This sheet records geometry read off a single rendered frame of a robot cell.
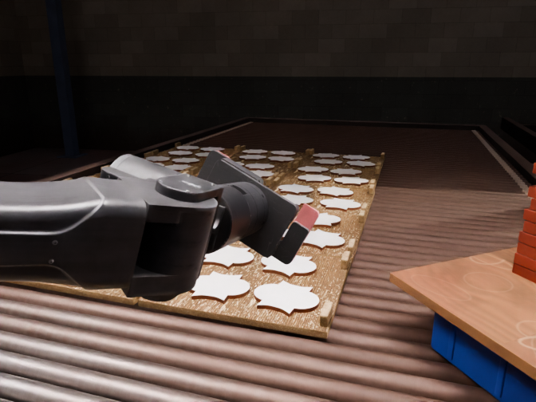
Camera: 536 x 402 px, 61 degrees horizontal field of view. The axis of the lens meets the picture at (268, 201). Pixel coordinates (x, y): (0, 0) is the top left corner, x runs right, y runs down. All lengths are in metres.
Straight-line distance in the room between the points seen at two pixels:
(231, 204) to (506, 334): 0.51
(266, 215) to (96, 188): 0.21
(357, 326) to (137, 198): 0.72
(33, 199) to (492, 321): 0.67
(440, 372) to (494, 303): 0.15
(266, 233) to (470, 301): 0.46
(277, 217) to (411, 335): 0.54
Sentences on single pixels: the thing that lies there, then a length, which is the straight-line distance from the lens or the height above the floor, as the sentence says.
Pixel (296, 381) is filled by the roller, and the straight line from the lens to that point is 0.80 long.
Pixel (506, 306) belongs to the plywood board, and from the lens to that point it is 0.85.
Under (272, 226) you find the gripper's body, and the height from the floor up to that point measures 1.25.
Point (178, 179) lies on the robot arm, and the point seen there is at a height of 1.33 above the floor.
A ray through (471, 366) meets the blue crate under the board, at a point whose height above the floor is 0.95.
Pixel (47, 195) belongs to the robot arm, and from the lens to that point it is 0.30.
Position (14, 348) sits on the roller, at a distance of 1.01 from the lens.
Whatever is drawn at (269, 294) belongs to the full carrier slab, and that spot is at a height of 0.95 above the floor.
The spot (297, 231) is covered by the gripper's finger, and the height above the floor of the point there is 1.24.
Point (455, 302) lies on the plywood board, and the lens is 0.83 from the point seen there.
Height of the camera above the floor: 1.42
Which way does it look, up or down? 17 degrees down
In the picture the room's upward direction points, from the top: straight up
